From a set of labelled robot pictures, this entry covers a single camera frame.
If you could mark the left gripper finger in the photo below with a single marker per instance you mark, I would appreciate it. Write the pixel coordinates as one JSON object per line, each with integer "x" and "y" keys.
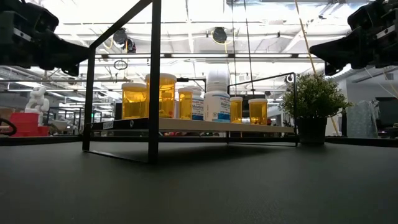
{"x": 65, "y": 51}
{"x": 74, "y": 70}

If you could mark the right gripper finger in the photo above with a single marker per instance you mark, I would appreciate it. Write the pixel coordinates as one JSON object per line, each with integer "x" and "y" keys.
{"x": 329, "y": 69}
{"x": 342, "y": 49}

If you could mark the large amber pill bottle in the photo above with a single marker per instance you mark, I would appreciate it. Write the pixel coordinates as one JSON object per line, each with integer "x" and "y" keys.
{"x": 258, "y": 113}
{"x": 168, "y": 96}
{"x": 134, "y": 102}

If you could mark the small amber pill bottle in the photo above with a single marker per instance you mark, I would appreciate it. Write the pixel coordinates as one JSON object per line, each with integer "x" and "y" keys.
{"x": 236, "y": 110}

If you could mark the small white cap front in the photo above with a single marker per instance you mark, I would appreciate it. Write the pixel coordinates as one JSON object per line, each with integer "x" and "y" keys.
{"x": 185, "y": 105}

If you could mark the green plant in black pot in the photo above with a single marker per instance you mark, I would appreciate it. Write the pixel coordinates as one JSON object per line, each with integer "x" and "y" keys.
{"x": 314, "y": 93}

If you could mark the white robot figure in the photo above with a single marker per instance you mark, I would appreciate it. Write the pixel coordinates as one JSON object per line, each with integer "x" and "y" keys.
{"x": 37, "y": 99}

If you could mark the dark monitor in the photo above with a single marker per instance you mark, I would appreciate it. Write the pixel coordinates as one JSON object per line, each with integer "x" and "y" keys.
{"x": 387, "y": 110}

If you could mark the red storage boxes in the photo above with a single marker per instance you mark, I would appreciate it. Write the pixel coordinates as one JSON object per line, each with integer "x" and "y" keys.
{"x": 26, "y": 124}

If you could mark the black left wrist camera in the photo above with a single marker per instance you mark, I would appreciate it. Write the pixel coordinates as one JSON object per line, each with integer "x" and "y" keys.
{"x": 45, "y": 18}

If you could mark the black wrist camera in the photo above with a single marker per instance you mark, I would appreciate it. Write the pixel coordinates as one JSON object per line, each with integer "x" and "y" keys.
{"x": 45, "y": 18}
{"x": 362, "y": 15}

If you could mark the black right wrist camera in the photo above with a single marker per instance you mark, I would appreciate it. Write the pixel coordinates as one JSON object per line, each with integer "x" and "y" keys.
{"x": 362, "y": 15}

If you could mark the wooden shelf black metal frame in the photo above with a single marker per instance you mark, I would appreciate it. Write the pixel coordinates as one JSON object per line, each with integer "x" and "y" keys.
{"x": 217, "y": 126}

